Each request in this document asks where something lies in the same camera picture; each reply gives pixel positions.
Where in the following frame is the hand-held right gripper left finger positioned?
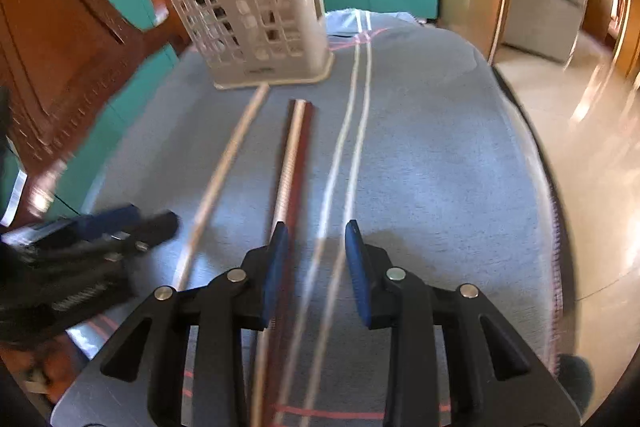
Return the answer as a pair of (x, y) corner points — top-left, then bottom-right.
(99, 222), (291, 427)

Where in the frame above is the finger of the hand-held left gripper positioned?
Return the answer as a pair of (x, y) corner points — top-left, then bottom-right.
(112, 211), (182, 255)
(60, 204), (143, 240)

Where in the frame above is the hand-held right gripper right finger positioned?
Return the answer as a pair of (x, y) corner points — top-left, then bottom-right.
(344, 219), (532, 427)

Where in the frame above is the beige chopstick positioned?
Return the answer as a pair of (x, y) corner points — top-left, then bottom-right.
(247, 99), (307, 427)
(172, 84), (271, 290)

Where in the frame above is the beige plastic utensil holder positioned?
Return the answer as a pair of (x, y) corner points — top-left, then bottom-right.
(157, 0), (335, 90)

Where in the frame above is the blue striped cloth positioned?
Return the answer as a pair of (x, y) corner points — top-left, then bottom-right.
(65, 7), (566, 427)

